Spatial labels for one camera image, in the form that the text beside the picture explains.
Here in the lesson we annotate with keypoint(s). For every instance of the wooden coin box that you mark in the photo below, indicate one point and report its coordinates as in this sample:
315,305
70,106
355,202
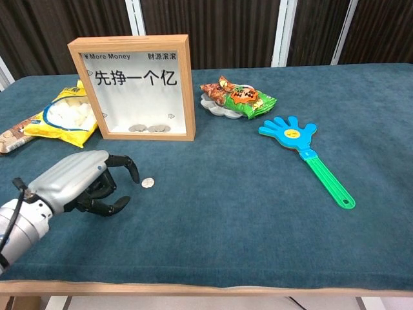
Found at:
129,41

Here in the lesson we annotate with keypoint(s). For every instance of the silver coin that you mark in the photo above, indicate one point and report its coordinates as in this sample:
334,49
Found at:
164,128
153,128
140,128
132,128
148,182

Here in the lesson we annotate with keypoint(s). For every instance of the orange-brown snack packet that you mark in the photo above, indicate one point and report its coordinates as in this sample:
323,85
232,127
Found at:
214,92

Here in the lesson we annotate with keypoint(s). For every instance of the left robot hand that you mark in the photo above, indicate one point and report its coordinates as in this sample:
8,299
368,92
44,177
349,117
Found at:
71,177

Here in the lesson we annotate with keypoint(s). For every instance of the grey flower-shaped plate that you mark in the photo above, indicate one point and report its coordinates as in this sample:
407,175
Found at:
213,108

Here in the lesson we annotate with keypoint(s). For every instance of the dark teal tablecloth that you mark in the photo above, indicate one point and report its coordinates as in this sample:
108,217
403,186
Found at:
226,210

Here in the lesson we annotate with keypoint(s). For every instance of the white partition post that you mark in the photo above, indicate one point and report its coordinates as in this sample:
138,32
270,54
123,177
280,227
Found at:
135,16
284,32
344,32
4,74

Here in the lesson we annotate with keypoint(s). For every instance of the brown snack bar packet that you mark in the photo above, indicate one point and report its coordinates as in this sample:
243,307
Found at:
13,137

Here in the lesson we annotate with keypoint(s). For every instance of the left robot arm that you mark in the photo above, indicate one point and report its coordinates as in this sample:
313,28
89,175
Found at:
22,226

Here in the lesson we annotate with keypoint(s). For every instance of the yellow marshmallow bag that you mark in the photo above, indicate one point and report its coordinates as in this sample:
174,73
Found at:
64,129

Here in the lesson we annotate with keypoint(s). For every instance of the blue hand clapper toy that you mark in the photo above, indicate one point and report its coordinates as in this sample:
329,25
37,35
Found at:
290,134

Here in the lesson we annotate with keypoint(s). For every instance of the green snack packet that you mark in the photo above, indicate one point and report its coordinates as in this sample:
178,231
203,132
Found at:
255,103

